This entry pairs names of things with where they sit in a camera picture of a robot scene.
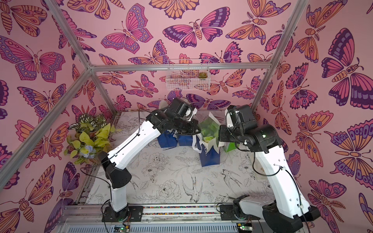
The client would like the white wire basket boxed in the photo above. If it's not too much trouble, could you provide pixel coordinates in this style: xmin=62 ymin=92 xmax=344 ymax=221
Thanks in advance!
xmin=165 ymin=58 xmax=211 ymax=91

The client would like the blue white takeout bag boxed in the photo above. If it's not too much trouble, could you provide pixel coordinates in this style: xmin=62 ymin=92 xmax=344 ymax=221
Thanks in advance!
xmin=192 ymin=112 xmax=223 ymax=167

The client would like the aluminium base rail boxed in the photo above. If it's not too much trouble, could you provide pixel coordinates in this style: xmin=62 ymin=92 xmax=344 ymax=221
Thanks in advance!
xmin=54 ymin=203 xmax=273 ymax=233

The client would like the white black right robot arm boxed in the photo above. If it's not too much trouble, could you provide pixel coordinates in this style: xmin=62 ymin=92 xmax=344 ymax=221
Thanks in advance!
xmin=218 ymin=105 xmax=321 ymax=233

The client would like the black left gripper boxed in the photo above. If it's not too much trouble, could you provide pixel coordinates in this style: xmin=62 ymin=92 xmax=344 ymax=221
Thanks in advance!
xmin=172 ymin=119 xmax=203 ymax=136

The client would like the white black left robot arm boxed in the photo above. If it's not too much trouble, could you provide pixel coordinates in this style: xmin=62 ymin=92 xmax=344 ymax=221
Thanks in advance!
xmin=98 ymin=98 xmax=200 ymax=214

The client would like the green white takeout bag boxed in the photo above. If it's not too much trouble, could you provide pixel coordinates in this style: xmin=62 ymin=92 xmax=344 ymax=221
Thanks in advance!
xmin=223 ymin=142 xmax=237 ymax=153

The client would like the small succulent in basket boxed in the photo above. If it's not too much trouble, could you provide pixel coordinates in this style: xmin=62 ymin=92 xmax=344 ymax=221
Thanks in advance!
xmin=198 ymin=72 xmax=208 ymax=79

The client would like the artificial potted plant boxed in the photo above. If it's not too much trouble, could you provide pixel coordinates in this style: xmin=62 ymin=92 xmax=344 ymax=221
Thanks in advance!
xmin=64 ymin=114 xmax=116 ymax=165

